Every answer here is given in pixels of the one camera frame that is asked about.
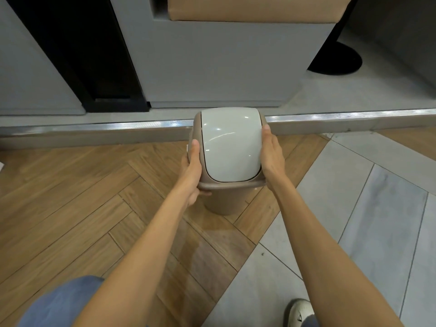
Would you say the person's left hand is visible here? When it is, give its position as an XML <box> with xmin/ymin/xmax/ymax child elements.
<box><xmin>179</xmin><ymin>139</ymin><xmax>212</xmax><ymax>207</ymax></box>

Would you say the person's right hand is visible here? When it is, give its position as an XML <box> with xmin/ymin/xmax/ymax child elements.
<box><xmin>260</xmin><ymin>124</ymin><xmax>286</xmax><ymax>188</ymax></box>

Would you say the beige swing-lid trash bin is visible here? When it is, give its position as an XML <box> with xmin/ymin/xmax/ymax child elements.
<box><xmin>188</xmin><ymin>106</ymin><xmax>270</xmax><ymax>216</ymax></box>

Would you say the person's right forearm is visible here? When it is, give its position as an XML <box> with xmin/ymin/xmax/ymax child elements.
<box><xmin>271</xmin><ymin>172</ymin><xmax>405</xmax><ymax>327</ymax></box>

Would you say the person's left forearm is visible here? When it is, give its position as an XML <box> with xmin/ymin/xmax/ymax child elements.
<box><xmin>71</xmin><ymin>173</ymin><xmax>202</xmax><ymax>327</ymax></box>

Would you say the silver metal floor strip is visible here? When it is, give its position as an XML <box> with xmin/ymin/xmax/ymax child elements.
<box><xmin>0</xmin><ymin>108</ymin><xmax>436</xmax><ymax>137</ymax></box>

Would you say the black round table base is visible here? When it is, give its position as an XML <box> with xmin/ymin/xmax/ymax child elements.
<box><xmin>307</xmin><ymin>41</ymin><xmax>362</xmax><ymax>75</ymax></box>

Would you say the tan leather seat cushion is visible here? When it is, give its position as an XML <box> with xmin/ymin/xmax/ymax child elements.
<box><xmin>168</xmin><ymin>0</ymin><xmax>355</xmax><ymax>23</ymax></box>

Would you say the person's white shoe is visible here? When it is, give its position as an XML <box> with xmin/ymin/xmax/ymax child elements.
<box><xmin>284</xmin><ymin>298</ymin><xmax>319</xmax><ymax>327</ymax></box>

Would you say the grey side cabinet panel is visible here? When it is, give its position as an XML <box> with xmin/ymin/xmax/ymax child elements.
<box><xmin>0</xmin><ymin>0</ymin><xmax>86</xmax><ymax>116</ymax></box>

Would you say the person's blue trouser leg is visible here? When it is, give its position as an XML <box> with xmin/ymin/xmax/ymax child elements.
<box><xmin>16</xmin><ymin>276</ymin><xmax>105</xmax><ymax>327</ymax></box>

